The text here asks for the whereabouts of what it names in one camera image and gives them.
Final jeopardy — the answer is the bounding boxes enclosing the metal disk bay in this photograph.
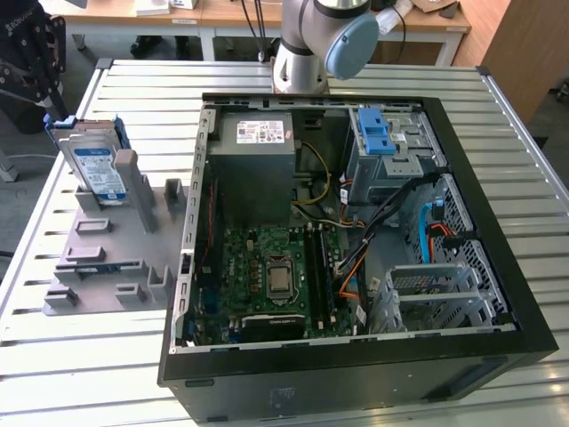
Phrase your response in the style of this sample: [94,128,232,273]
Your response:
[371,262,508,334]

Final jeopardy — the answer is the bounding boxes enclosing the black PC case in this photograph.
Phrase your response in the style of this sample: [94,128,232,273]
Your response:
[157,91,560,423]

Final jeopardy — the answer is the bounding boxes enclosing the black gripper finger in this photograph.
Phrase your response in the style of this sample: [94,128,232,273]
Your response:
[42,17,70,121]
[0,61,50,108]

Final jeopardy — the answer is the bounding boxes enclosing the blue plastic drive latch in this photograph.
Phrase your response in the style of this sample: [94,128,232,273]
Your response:
[357,106,397,157]

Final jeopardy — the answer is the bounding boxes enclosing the blue data wire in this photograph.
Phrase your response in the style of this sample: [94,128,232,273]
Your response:
[417,199,445,272]

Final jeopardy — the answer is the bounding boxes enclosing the yellow wire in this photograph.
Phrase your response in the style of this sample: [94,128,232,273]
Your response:
[291,141,333,208]

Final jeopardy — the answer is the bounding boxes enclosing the black cable bundle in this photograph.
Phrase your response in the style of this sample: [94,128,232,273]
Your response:
[335,175,439,272]

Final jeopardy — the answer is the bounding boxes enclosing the black graphics card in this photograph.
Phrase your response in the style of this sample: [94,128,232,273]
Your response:
[239,313,308,343]

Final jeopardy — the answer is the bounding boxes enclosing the wooden desk white frame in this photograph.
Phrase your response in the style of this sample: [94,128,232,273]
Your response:
[199,0,472,68]
[61,0,205,61]

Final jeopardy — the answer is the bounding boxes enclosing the hard disk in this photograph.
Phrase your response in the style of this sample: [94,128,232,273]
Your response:
[43,113,132,208]

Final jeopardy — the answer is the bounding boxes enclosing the silver CPU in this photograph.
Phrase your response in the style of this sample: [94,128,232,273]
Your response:
[266,262,294,299]

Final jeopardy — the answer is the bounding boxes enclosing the orange wire bundle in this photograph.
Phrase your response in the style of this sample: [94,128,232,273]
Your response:
[338,262,362,306]

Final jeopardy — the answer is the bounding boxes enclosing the grey metal drive cage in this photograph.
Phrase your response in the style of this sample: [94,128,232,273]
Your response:
[346,106,448,205]

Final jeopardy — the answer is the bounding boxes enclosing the grey metal foot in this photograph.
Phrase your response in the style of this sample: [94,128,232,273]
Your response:
[0,149,21,183]

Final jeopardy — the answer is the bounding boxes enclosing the grey parts rack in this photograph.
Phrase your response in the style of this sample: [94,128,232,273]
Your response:
[42,149,190,317]

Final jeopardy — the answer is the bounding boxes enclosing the green motherboard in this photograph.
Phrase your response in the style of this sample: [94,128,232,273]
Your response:
[190,224,357,346]

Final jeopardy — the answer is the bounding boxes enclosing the black RAM slot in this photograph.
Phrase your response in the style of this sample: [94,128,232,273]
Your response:
[309,224,325,328]

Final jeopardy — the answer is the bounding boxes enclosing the grey power supply unit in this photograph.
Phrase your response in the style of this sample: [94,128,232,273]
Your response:
[208,110,297,228]

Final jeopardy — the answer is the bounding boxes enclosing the brown cardboard piece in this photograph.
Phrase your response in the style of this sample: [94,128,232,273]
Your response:
[411,0,459,14]

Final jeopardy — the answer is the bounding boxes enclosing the RAM stick blue label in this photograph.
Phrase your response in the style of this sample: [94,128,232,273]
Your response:
[73,262,121,273]

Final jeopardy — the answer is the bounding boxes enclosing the red orange power wire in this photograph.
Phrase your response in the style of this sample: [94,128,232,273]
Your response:
[426,224,477,250]

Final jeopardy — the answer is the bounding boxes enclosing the wooden cabinet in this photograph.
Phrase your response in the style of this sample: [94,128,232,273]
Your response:
[453,0,569,125]

